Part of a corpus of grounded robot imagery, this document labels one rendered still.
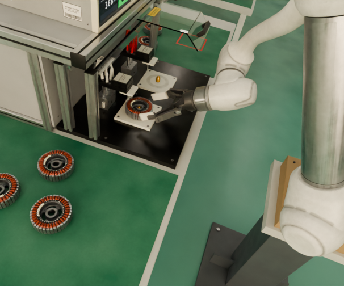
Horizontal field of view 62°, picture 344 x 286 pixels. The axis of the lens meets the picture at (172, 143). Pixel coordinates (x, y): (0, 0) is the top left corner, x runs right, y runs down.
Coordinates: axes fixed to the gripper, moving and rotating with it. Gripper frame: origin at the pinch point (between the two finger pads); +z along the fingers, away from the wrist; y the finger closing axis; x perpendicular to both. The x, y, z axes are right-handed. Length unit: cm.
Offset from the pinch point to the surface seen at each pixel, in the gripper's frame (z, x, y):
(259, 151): -20, -107, 85
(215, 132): 12, -88, 90
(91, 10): -1.3, 40.2, -8.2
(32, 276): 9, -3, -68
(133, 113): 4.1, 1.2, -5.7
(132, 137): 3.8, -4.2, -13.6
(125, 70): 17.0, 8.1, 20.4
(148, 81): 8.8, 0.1, 21.8
